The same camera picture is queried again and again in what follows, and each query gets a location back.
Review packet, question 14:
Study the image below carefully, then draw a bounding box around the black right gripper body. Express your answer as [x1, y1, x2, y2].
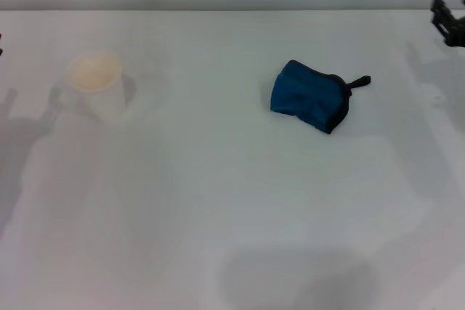
[445, 15, 465, 49]

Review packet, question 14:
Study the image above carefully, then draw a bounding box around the white paper cup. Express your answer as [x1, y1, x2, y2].
[68, 49, 128, 124]

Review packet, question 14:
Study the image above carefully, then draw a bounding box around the blue rag with black edge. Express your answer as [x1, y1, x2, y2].
[269, 59, 372, 136]

